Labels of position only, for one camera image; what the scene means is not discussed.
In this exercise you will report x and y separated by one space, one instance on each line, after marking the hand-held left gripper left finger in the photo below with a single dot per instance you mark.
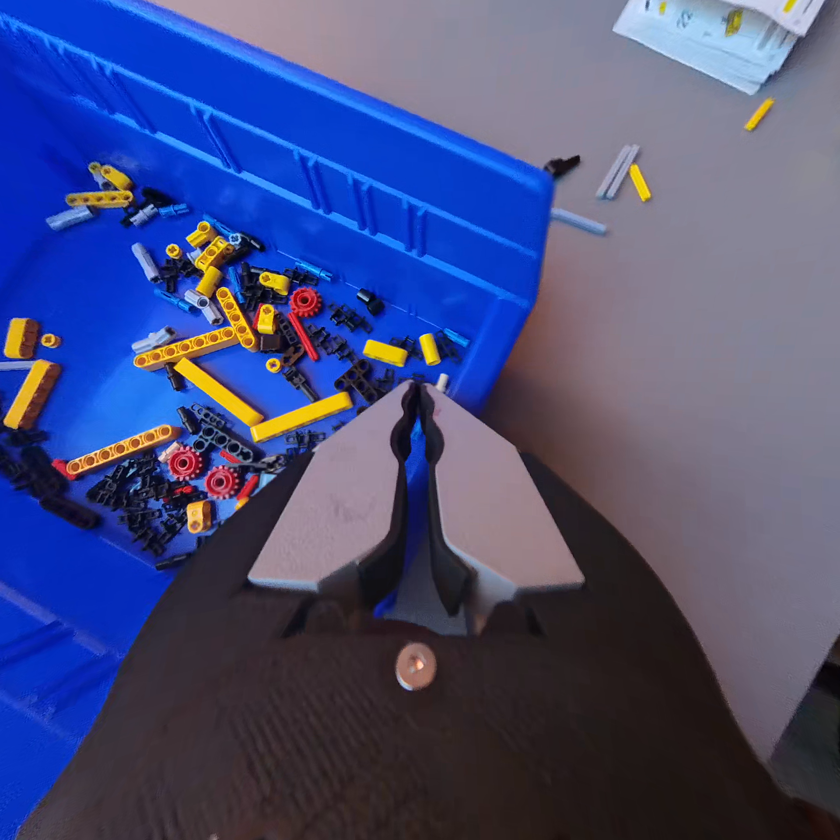
328 499

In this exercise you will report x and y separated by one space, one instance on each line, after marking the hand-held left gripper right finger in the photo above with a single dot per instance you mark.
499 505

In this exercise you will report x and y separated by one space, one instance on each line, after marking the pile of lego pieces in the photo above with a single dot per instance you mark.
216 341

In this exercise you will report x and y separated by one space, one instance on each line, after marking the blue plastic storage bin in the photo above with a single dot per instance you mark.
394 177

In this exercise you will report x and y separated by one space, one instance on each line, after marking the pale lego axle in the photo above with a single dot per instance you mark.
581 223

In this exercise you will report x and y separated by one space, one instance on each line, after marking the black lego pin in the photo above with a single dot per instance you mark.
563 164

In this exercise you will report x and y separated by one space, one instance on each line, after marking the grey lego axle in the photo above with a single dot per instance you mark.
611 172
623 172

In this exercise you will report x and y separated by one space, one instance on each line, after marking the yellow lego axle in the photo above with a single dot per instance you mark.
640 182
759 114

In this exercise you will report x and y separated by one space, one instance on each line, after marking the lego instruction booklet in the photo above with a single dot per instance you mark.
709 39

